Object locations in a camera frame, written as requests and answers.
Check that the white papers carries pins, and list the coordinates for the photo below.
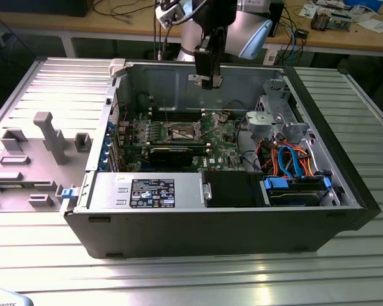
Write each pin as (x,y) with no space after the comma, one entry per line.
(375,25)

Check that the hard disk in blue carrier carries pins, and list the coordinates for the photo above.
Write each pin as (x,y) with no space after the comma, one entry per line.
(290,199)

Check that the blue card clip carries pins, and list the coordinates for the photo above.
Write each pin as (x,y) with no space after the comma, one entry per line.
(102,161)
(109,127)
(106,143)

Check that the metal CPU socket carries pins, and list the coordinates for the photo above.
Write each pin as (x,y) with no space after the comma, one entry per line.
(180,132)

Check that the green motherboard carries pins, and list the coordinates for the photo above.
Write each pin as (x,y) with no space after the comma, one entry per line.
(223,150)

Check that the round coin battery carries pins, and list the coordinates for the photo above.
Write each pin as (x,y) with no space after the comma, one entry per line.
(223,118)

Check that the blue box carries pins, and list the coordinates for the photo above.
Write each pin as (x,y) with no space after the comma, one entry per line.
(367,3)

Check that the black graphics card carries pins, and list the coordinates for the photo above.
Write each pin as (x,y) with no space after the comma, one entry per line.
(170,157)

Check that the white label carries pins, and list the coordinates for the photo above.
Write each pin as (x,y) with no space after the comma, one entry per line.
(271,57)

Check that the silver metal box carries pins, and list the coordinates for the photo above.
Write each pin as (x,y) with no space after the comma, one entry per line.
(340,20)

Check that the blue case latch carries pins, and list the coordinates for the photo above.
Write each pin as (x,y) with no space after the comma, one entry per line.
(67,193)

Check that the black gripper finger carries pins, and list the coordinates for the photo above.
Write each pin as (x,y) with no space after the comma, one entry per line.
(217,48)
(202,63)

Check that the pale blue teach pendant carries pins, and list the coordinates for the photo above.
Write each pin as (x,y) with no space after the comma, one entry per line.
(6,298)

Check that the finned metal heat sink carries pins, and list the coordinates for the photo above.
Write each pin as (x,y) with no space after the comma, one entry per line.
(320,20)

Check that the white paper sheet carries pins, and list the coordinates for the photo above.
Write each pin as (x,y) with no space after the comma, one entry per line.
(309,9)

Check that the black equipment box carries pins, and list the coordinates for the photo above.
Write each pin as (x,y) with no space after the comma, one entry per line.
(41,6)

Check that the silver power supply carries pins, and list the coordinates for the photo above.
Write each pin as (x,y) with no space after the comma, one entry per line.
(115,191)

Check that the silver drive cage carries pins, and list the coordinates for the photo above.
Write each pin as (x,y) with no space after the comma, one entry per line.
(274,121)

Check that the wooden workbench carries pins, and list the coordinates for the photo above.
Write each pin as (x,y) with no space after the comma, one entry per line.
(83,24)

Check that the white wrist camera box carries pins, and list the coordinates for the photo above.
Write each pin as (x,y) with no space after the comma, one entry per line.
(166,14)

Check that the grey parts rack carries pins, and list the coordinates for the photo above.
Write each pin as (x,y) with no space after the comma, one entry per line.
(51,178)

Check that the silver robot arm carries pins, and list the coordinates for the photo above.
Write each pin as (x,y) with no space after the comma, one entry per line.
(242,32)

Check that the small black box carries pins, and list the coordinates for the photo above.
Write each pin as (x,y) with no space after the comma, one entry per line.
(301,32)

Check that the black PC case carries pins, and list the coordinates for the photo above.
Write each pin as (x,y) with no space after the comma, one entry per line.
(210,229)

